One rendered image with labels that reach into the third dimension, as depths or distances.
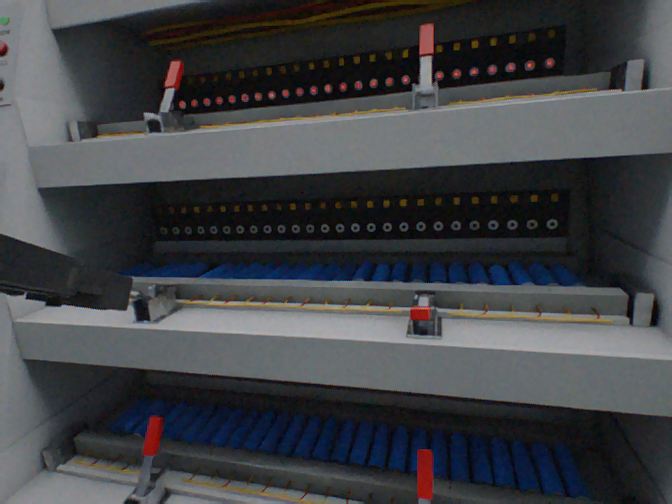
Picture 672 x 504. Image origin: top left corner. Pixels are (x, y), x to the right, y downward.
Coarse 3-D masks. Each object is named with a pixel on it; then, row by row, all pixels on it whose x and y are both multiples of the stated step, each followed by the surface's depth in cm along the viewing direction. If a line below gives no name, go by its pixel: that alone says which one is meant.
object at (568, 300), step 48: (144, 288) 44; (192, 288) 42; (240, 288) 41; (288, 288) 39; (336, 288) 38; (384, 288) 37; (432, 288) 36; (480, 288) 35; (528, 288) 34; (576, 288) 33
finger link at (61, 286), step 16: (0, 240) 21; (16, 240) 22; (0, 256) 21; (16, 256) 22; (32, 256) 23; (48, 256) 24; (64, 256) 25; (0, 272) 21; (16, 272) 22; (32, 272) 23; (48, 272) 24; (64, 272) 25; (80, 272) 27; (32, 288) 24; (48, 288) 24; (64, 288) 26
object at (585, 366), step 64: (128, 256) 57; (640, 256) 34; (64, 320) 41; (128, 320) 39; (192, 320) 38; (256, 320) 37; (320, 320) 36; (384, 320) 35; (448, 320) 34; (640, 320) 31; (384, 384) 33; (448, 384) 31; (512, 384) 30; (576, 384) 29; (640, 384) 27
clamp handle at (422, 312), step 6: (420, 300) 32; (426, 300) 32; (414, 306) 28; (420, 306) 28; (426, 306) 28; (414, 312) 26; (420, 312) 26; (426, 312) 25; (414, 318) 26; (420, 318) 25; (426, 318) 25
